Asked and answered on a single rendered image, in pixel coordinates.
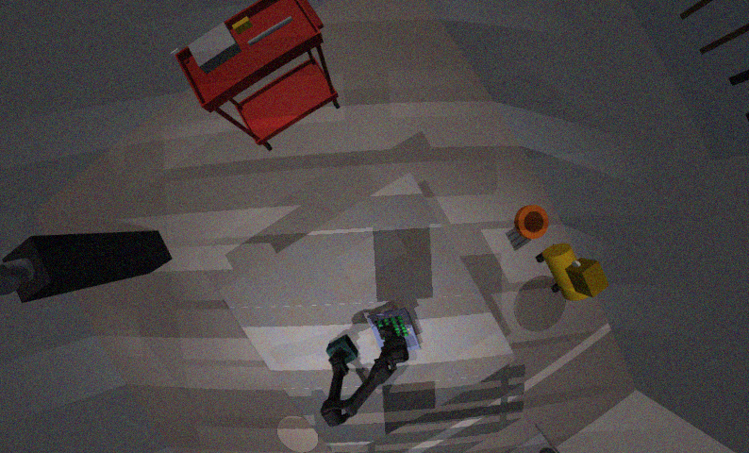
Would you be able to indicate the light blue switch panel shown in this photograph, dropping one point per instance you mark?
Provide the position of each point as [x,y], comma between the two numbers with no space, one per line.
[401,325]

